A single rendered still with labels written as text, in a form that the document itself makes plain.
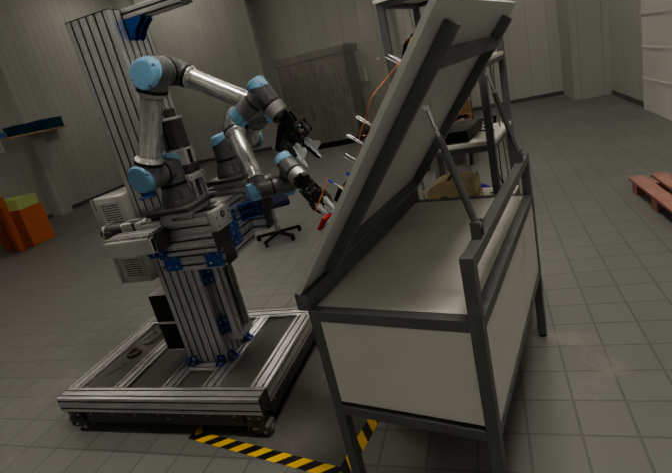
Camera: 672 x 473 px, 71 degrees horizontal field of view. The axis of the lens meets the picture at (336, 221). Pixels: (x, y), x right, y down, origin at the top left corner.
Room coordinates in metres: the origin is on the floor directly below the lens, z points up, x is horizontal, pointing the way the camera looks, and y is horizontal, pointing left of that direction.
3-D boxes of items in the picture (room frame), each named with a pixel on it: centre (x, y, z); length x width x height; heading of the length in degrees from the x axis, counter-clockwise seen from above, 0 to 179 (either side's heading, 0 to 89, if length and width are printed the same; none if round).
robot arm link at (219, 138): (2.56, 0.49, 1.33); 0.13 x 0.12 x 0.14; 108
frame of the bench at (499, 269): (1.83, -0.40, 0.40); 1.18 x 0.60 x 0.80; 148
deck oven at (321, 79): (11.23, -0.44, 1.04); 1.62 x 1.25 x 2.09; 70
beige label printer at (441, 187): (2.61, -0.70, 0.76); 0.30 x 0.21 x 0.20; 61
